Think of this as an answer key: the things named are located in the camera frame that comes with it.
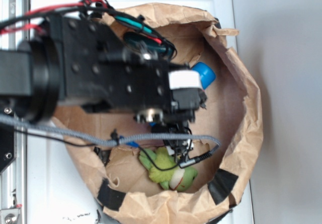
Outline red and black wires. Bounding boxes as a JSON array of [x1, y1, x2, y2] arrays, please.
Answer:
[[0, 0, 177, 58]]

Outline white plastic bin lid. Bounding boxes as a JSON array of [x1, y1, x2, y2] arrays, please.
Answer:
[[26, 0, 255, 224]]

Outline green plush frog toy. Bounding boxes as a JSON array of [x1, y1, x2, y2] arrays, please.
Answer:
[[138, 147, 198, 192]]

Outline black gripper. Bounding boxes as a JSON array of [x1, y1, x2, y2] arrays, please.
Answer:
[[46, 15, 207, 156]]

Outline brown paper bag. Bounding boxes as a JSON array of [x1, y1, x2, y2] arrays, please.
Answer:
[[66, 3, 263, 223]]

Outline grey braided cable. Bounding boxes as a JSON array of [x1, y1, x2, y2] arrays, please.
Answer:
[[0, 114, 222, 169]]

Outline blue plastic bottle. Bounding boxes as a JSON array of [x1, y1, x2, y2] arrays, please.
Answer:
[[192, 62, 216, 90]]

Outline aluminium rail frame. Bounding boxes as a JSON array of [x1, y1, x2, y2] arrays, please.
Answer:
[[1, 0, 30, 223]]

